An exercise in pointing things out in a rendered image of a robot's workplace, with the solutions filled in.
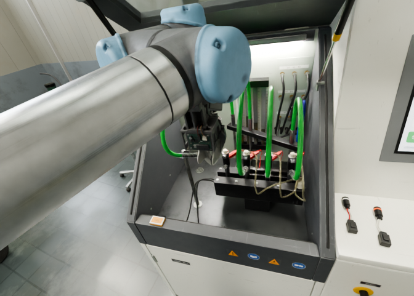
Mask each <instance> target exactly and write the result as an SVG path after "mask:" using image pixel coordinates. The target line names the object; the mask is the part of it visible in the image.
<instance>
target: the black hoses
mask: <svg viewBox="0 0 414 296"><path fill-rule="evenodd" d="M306 76H307V91H306V94H305V96H304V99H303V100H306V98H307V96H308V93H309V89H310V78H309V74H306ZM281 79H282V98H281V101H280V106H279V109H278V115H277V123H276V127H274V129H275V134H276V136H278V132H279V129H280V134H282V133H283V130H284V127H285V124H286V120H287V118H288V115H289V113H290V121H291V120H292V115H293V105H294V99H295V96H296V92H297V80H296V75H294V94H293V98H292V99H291V103H290V106H289V109H288V111H287V114H286V117H285V120H284V123H283V126H282V127H280V123H281V121H280V120H279V117H280V111H281V108H282V103H283V98H284V94H285V83H284V78H283V75H282V76H281ZM290 129H291V124H290V126H289V127H285V130H286V131H285V135H282V136H278V137H281V138H283V137H286V136H289V135H290V134H288V132H289V131H290Z"/></svg>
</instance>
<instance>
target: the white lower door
mask: <svg viewBox="0 0 414 296"><path fill-rule="evenodd" d="M146 246H147V247H148V249H149V251H150V252H151V254H152V255H151V256H152V258H153V260H154V261H155V262H157V264H158V265H159V267H160V268H161V270H162V272H163V273H164V275H165V276H166V279H167V280H168V282H169V283H170V285H171V287H172V288H173V290H174V291H175V293H176V296H310V294H311V291H312V288H313V286H314V283H315V281H313V280H312V279H311V280H309V279H303V278H298V277H295V276H289V275H286V274H281V273H275V272H272V271H267V270H262V269H258V268H253V267H249V266H244V265H239V264H235V263H230V262H225V261H221V260H216V259H213V258H207V257H202V256H199V255H193V254H188V253H185V252H179V251H176V250H171V249H165V248H162V247H157V246H151V245H148V244H146Z"/></svg>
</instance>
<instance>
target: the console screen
mask: <svg viewBox="0 0 414 296"><path fill-rule="evenodd" d="M379 161H383V162H405V163H414V34H413V35H412V38H411V41H410V45H409V48H408V52H407V56H406V59H405V63H404V68H403V71H402V75H401V78H400V82H399V86H398V90H397V94H396V98H395V101H394V105H393V108H392V113H391V117H390V120H389V124H388V128H387V131H386V136H385V138H384V143H383V147H382V150H381V154H380V157H379Z"/></svg>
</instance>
